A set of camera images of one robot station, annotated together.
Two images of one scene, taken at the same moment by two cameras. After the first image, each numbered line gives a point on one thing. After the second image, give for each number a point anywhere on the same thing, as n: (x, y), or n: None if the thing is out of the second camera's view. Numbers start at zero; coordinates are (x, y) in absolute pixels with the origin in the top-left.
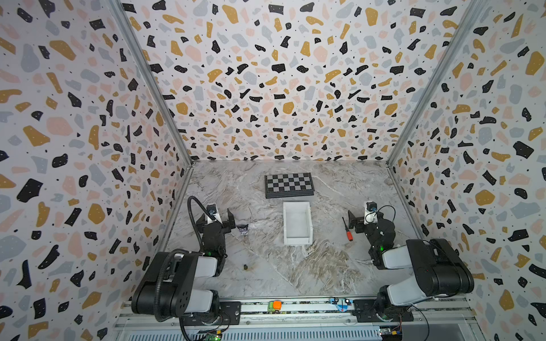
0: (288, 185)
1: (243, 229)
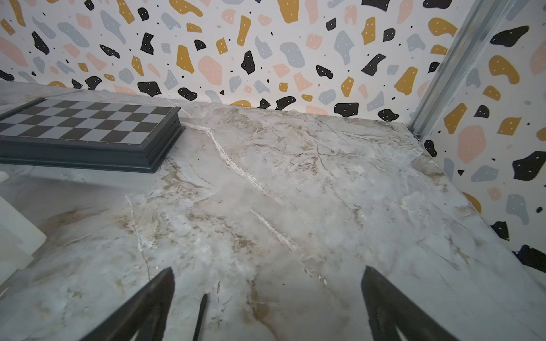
0: (70, 133)
1: None
